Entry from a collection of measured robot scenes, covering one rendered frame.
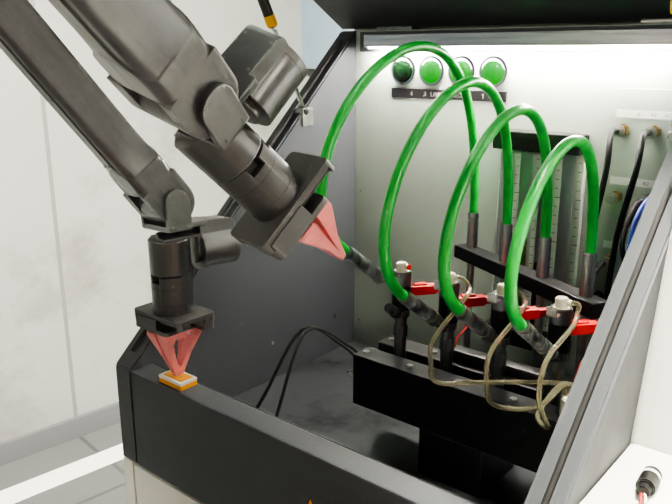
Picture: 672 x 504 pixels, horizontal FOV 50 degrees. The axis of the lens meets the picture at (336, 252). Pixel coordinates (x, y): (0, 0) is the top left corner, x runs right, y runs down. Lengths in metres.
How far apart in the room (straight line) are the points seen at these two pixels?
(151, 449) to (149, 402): 0.08
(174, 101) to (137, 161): 0.43
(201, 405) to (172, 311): 0.13
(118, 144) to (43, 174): 1.75
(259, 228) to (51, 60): 0.38
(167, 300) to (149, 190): 0.15
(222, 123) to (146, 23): 0.11
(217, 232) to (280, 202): 0.40
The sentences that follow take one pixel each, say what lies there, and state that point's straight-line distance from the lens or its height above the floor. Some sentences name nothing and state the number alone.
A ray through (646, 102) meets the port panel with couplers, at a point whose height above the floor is 1.34.
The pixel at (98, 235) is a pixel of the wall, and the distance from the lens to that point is 2.81.
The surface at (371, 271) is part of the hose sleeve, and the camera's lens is 0.98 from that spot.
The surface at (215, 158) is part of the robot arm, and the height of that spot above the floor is 1.32.
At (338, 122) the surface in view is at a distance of 0.89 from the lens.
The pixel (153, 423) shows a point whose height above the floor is 0.88.
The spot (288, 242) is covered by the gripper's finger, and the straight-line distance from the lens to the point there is 0.65.
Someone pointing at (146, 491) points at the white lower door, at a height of 0.75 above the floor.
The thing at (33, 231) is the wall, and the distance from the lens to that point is 2.71.
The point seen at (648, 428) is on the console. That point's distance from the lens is 0.91.
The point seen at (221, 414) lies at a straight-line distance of 1.00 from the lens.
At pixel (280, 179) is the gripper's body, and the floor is 1.30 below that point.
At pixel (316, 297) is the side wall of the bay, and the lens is 1.40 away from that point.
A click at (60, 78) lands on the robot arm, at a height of 1.38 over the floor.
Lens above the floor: 1.41
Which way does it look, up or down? 15 degrees down
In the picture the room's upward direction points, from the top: straight up
